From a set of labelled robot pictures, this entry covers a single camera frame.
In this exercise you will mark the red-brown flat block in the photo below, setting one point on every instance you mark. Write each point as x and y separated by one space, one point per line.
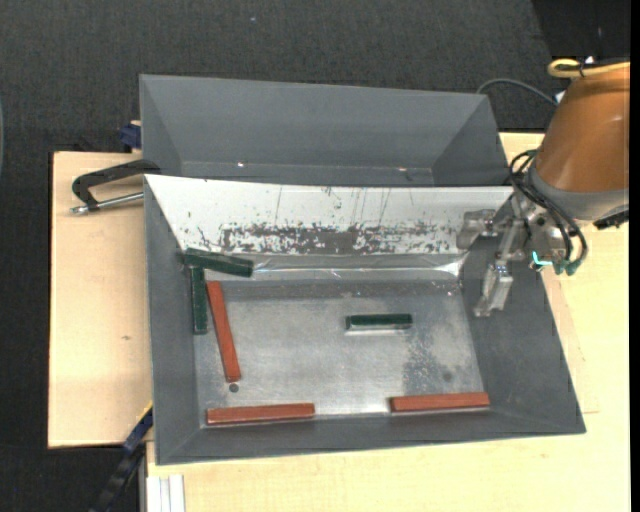
440 402
260 413
224 332

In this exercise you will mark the pale wood flat board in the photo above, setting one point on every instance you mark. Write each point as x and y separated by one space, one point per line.
100 300

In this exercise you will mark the grey metal bin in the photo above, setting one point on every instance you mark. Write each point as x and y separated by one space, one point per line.
320 360

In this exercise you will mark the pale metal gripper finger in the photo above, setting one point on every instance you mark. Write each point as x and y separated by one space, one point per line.
495 292
475 226

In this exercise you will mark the dark green flat block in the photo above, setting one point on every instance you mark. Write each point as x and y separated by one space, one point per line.
379 320
220 263
200 305

